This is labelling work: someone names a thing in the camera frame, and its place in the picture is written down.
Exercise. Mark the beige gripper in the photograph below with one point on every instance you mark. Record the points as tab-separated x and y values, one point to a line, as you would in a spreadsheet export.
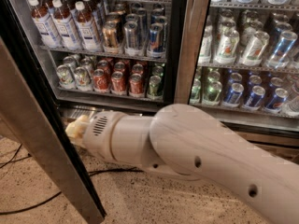
97	131

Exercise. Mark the glass fridge door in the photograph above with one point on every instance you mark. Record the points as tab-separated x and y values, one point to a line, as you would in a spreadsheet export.
257	126
29	116

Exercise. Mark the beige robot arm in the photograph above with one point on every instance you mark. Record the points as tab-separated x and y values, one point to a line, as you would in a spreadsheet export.
185	143

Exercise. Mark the green soda can left door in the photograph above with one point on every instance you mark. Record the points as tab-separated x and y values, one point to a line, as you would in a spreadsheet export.
155	87

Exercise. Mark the green can right door left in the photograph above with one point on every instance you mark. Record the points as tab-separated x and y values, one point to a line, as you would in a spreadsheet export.
196	90

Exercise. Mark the green white soda can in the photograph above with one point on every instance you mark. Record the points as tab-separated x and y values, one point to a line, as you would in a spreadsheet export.
65	77

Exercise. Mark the pale green soda can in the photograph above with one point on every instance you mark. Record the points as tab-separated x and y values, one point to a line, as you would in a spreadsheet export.
82	79

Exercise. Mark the red soda can middle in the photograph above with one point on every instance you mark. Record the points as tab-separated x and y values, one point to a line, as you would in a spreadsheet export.
118	83

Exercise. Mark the red soda can right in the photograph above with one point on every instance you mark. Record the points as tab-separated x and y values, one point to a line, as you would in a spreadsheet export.
136	88

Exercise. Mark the gold tall can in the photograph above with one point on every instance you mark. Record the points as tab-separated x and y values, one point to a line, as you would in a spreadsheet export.
112	39

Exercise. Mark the tea bottle white cap left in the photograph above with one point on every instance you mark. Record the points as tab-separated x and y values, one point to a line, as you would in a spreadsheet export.
45	25

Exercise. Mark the tea bottle white cap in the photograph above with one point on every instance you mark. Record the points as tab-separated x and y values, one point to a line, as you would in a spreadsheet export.
45	25
65	25
87	27

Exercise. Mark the tea bottle white cap right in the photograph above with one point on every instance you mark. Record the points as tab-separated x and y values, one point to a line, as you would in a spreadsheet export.
87	27

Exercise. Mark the tea bottle white cap middle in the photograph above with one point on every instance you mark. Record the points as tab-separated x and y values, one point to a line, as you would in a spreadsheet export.
65	25

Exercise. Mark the blue silver tall can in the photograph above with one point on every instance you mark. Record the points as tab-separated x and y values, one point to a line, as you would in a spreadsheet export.
156	38
279	52

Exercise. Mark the white tall can left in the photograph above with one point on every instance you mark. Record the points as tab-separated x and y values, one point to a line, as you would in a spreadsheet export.
205	50

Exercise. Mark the white tall can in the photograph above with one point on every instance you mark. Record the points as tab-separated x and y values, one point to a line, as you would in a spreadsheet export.
253	51
225	52
205	50

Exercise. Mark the blue soda can left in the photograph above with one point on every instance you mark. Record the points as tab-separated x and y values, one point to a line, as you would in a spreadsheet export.
233	95

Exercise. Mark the blue soda can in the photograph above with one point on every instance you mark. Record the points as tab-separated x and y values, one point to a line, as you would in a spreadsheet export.
275	101
254	99
233	95

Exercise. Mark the white tall can middle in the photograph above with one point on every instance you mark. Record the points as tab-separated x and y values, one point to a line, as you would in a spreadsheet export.
225	52

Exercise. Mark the blue soda can middle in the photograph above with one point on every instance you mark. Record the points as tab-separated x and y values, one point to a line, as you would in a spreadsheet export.
254	99

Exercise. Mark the white tall can right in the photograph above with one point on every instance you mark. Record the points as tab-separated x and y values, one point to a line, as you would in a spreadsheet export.
253	51

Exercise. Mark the blue soda can right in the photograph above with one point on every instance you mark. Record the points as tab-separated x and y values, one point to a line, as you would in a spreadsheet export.
275	101

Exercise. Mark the blue silver tall can right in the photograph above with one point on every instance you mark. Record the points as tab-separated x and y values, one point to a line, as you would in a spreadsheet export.
279	52

